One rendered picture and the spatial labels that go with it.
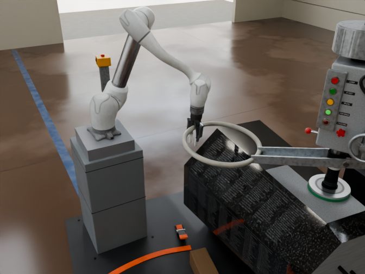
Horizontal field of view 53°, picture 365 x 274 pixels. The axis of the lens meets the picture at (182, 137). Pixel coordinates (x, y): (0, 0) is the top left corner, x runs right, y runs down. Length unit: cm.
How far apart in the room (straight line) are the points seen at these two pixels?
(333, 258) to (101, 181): 145
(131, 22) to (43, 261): 180
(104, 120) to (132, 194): 59
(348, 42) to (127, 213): 184
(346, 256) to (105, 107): 161
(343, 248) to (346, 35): 99
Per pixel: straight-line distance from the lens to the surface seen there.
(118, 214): 273
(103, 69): 352
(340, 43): 177
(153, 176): 361
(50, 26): 832
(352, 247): 205
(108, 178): 251
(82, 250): 296
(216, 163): 205
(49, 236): 316
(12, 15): 820
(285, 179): 217
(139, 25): 218
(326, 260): 198
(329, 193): 209
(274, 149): 220
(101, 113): 241
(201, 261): 264
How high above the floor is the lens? 209
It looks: 29 degrees down
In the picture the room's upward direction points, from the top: straight up
